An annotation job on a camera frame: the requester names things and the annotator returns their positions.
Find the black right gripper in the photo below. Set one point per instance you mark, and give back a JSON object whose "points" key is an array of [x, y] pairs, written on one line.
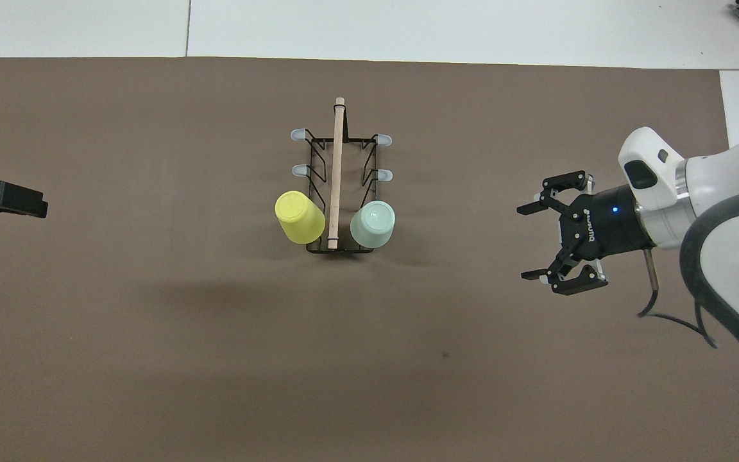
{"points": [[607, 224]]}

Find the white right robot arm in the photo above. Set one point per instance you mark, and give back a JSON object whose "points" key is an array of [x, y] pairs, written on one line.
{"points": [[735, 231]]}

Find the yellow plastic cup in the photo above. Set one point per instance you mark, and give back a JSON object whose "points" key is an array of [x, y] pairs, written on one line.
{"points": [[302, 221]]}

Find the brown table mat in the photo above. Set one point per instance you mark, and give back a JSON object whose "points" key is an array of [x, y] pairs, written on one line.
{"points": [[215, 321]]}

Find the light green plastic cup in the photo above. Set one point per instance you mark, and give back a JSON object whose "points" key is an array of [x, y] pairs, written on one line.
{"points": [[373, 228]]}

